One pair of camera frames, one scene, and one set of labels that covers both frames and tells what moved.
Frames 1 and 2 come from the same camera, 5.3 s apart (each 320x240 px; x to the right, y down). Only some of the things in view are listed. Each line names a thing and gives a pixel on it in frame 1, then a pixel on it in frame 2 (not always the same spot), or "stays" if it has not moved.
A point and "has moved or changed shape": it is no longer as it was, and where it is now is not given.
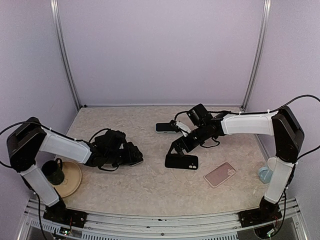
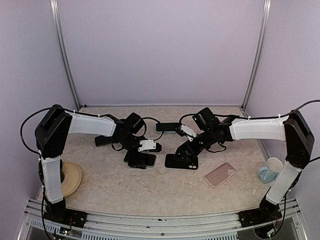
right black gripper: (176, 144) to (187, 146)
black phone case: (175, 161) stays
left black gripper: (135, 153) stays
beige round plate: (72, 178) stays
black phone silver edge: (133, 164) has moved or changed shape
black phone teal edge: (165, 127) stays
